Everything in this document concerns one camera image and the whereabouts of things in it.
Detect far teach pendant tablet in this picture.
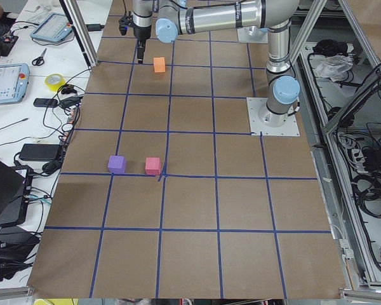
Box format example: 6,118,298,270
30,13,72,44

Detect black laptop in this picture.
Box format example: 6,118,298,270
0,161,32,227

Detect aluminium frame post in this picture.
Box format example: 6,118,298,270
60,0,98,68

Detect black handled scissors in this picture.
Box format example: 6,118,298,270
31,48,47,67

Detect pink foam block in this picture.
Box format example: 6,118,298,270
145,157,161,175

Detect orange foam block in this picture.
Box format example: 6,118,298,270
153,57,166,73

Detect coiled black cables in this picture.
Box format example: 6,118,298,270
351,171,381,220

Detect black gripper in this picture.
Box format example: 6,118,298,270
134,24,151,64

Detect purple foam block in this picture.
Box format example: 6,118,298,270
107,156,126,174

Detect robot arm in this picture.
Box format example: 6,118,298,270
119,0,300,128

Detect black remote handset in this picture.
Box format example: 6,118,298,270
33,98,58,108

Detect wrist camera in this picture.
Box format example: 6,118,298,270
119,15,133,36

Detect black power adapter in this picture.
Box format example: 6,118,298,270
19,144,61,161

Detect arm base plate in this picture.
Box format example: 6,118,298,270
246,97,300,137
237,26,268,44

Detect yellow tape roll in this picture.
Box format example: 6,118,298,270
44,73,66,92

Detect teach pendant tablet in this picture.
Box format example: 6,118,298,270
0,63,30,105
30,13,72,44

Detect near teach pendant tablet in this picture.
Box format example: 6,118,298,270
0,63,30,105

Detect crumpled white cloth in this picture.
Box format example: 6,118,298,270
314,55,354,82

